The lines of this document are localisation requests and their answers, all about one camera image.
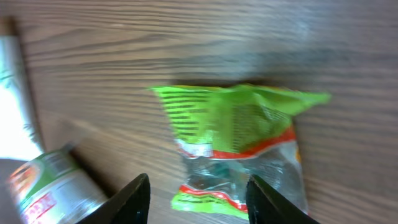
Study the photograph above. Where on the white tube with gold cap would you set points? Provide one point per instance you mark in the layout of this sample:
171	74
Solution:
20	138

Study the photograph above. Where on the cup noodles container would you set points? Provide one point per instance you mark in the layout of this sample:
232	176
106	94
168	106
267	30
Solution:
54	188

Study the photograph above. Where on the colourful candy bag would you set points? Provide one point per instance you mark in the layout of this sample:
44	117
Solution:
227	134

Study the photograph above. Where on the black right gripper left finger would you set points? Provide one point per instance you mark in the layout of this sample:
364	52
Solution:
129	206

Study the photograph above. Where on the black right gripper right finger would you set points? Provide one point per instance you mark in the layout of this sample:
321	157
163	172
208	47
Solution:
267	206

